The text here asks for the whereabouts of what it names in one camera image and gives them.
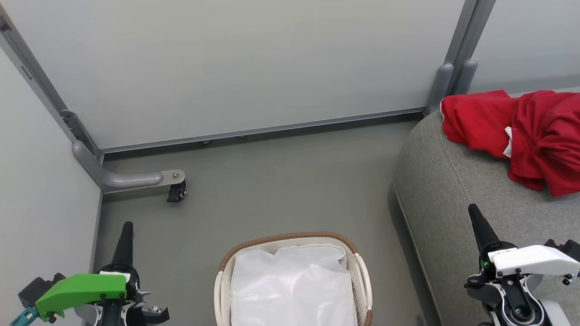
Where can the white laundry basket, brown rim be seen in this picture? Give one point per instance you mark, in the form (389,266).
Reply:
(358,271)

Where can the grey corner partition post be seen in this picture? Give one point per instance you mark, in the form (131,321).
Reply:
(41,86)

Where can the grey partition base rail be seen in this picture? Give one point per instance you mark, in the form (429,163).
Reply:
(272,129)

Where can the grey partition foot bracket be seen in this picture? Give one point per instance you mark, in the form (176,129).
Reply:
(122,180)

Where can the left gripper, green band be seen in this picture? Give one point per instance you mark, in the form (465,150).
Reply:
(81,290)

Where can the plain red garment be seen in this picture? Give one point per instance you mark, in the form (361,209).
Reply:
(553,136)

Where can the small black caster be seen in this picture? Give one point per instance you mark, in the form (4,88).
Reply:
(176,192)

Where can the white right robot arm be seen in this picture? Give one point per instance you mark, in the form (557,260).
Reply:
(519,312)

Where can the right gripper, white band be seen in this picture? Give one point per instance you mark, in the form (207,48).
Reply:
(530,260)

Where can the grey double partition post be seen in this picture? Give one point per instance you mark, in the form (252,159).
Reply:
(457,59)

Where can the white basket liner bag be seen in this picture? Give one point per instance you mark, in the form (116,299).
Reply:
(294,285)

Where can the grey sofa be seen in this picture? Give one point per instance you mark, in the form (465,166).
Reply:
(444,190)

